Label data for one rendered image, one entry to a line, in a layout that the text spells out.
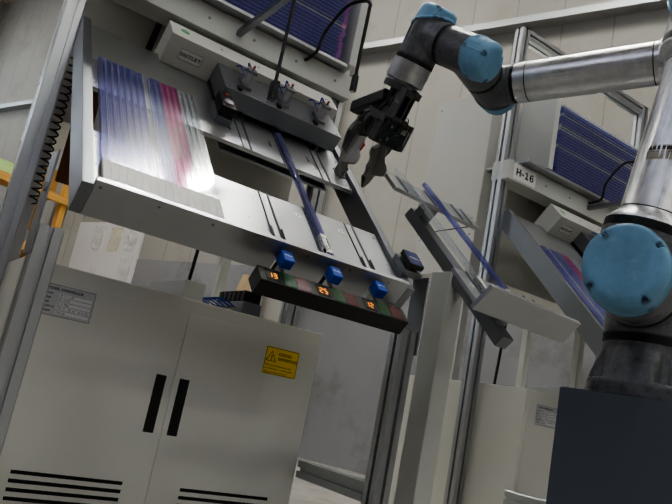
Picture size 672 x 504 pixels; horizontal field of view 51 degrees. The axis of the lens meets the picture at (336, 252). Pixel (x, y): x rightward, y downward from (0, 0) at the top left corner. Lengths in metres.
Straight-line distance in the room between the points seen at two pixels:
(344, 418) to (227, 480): 4.20
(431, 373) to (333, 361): 4.28
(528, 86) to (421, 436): 0.81
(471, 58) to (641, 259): 0.47
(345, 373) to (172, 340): 4.36
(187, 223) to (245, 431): 0.58
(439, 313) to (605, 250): 0.73
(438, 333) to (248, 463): 0.53
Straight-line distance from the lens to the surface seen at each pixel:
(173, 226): 1.23
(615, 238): 1.03
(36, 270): 1.16
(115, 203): 1.20
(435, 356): 1.67
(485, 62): 1.28
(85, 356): 1.49
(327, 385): 5.93
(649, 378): 1.12
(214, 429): 1.60
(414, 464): 1.67
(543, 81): 1.36
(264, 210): 1.40
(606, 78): 1.34
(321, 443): 5.90
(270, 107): 1.76
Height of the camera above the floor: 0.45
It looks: 12 degrees up
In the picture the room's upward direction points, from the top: 11 degrees clockwise
